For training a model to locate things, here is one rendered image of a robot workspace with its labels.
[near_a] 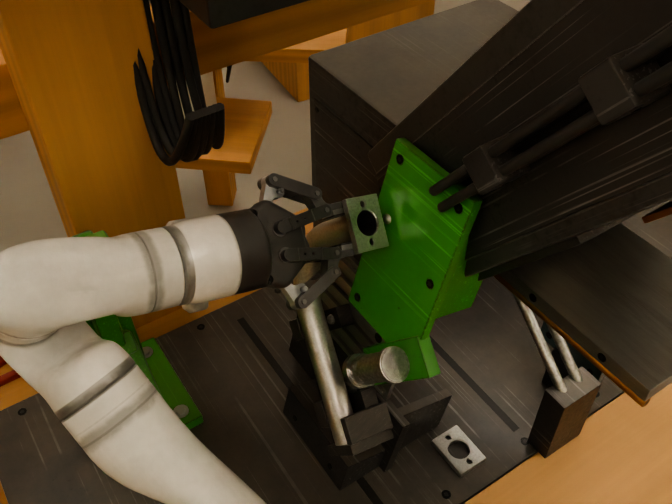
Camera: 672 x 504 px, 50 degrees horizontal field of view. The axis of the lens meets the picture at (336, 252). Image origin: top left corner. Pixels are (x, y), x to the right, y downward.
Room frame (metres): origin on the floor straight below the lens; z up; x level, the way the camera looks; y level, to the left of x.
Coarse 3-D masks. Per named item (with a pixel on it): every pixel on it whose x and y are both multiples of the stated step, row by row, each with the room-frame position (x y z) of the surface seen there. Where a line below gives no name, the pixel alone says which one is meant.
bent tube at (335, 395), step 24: (360, 216) 0.55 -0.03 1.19; (312, 240) 0.56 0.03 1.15; (336, 240) 0.54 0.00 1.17; (360, 240) 0.51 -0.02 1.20; (384, 240) 0.53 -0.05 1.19; (312, 264) 0.56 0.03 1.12; (312, 312) 0.54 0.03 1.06; (312, 336) 0.52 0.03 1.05; (312, 360) 0.50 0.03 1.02; (336, 360) 0.50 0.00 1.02; (336, 384) 0.48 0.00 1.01; (336, 408) 0.46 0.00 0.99; (336, 432) 0.44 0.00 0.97
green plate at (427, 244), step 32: (416, 160) 0.55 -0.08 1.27; (384, 192) 0.57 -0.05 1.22; (416, 192) 0.54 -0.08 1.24; (448, 192) 0.51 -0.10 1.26; (384, 224) 0.55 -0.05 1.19; (416, 224) 0.52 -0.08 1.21; (448, 224) 0.49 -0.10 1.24; (384, 256) 0.53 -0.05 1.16; (416, 256) 0.51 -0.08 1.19; (448, 256) 0.48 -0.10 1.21; (352, 288) 0.55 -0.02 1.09; (384, 288) 0.52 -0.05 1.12; (416, 288) 0.49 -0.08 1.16; (448, 288) 0.49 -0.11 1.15; (384, 320) 0.50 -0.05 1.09; (416, 320) 0.47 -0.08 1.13
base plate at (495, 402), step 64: (256, 320) 0.66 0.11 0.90; (448, 320) 0.66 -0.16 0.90; (512, 320) 0.66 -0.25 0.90; (192, 384) 0.55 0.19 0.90; (256, 384) 0.55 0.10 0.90; (448, 384) 0.55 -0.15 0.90; (512, 384) 0.55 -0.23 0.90; (0, 448) 0.46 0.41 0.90; (64, 448) 0.46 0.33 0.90; (256, 448) 0.46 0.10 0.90; (448, 448) 0.46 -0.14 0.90; (512, 448) 0.46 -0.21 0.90
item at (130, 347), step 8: (88, 232) 0.58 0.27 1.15; (128, 336) 0.51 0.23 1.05; (128, 344) 0.50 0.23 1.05; (136, 344) 0.51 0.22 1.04; (128, 352) 0.50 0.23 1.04; (136, 352) 0.52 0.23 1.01; (136, 360) 0.51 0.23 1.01; (144, 360) 0.51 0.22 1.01; (144, 368) 0.51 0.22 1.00; (152, 376) 0.50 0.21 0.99
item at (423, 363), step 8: (416, 336) 0.46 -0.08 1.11; (376, 344) 0.50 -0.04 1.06; (384, 344) 0.49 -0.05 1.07; (392, 344) 0.48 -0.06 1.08; (400, 344) 0.47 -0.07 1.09; (408, 344) 0.46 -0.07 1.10; (416, 344) 0.46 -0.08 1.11; (424, 344) 0.46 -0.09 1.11; (368, 352) 0.50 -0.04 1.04; (408, 352) 0.46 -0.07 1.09; (416, 352) 0.45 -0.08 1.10; (424, 352) 0.45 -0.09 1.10; (432, 352) 0.45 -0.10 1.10; (416, 360) 0.45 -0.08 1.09; (424, 360) 0.44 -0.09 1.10; (432, 360) 0.45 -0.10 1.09; (416, 368) 0.45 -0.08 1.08; (424, 368) 0.44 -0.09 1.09; (432, 368) 0.44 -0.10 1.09; (408, 376) 0.45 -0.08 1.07; (416, 376) 0.44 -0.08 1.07; (424, 376) 0.43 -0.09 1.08; (432, 376) 0.43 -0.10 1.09; (376, 384) 0.47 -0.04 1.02
